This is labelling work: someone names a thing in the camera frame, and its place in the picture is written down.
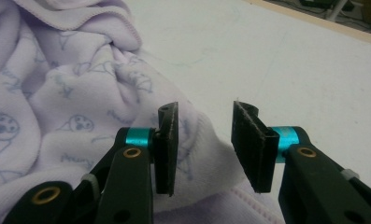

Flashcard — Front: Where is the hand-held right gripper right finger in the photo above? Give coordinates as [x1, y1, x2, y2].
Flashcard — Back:
[231, 101, 371, 224]

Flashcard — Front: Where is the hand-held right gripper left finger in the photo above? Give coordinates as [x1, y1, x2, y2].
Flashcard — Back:
[93, 102, 179, 224]

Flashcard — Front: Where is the lilac printed towel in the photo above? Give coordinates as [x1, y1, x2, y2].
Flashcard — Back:
[0, 0, 287, 224]

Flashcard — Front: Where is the white grid mat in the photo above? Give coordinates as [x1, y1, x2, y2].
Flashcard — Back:
[123, 0, 371, 224]

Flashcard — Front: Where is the white desk frame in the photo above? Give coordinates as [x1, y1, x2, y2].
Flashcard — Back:
[325, 0, 350, 22]

